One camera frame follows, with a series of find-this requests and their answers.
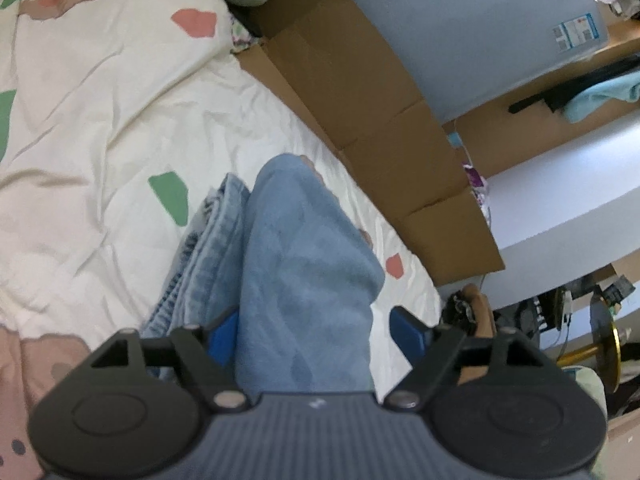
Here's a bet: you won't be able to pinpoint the black hanging strap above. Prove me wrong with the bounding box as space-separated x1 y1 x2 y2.
509 52 640 115

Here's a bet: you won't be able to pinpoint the brown cardboard sheet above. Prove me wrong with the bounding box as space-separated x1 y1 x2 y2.
235 0 506 286

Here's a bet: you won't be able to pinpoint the light green cloth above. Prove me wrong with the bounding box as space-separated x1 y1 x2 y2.
562 366 608 480

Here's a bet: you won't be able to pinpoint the cream bear print blanket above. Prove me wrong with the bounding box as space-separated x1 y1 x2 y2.
0 0 443 480

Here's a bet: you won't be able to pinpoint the blue denim pants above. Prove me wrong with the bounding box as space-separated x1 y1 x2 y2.
141 154 386 393

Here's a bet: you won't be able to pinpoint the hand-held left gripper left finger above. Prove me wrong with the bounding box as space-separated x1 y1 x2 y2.
87 305 248 411

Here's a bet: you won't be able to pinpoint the grey upright mattress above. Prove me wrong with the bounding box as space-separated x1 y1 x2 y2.
325 0 611 126

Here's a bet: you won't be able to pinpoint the brown board panel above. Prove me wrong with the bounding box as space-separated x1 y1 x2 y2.
452 35 640 178

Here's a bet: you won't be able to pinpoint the gold pedestal table base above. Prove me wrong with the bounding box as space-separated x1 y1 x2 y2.
554 295 623 395

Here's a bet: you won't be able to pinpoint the floral print cloth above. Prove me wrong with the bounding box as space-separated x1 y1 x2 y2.
229 12 258 55

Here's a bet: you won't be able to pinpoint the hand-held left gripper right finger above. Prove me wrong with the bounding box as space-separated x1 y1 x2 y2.
382 305 553 411

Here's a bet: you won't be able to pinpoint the purple white refill bag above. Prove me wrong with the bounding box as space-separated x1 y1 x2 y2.
461 160 493 221

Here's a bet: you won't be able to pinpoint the light teal cloth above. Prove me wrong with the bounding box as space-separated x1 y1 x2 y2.
564 71 640 124

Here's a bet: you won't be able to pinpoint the leopard print cloth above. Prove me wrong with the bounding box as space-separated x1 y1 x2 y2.
441 290 476 336

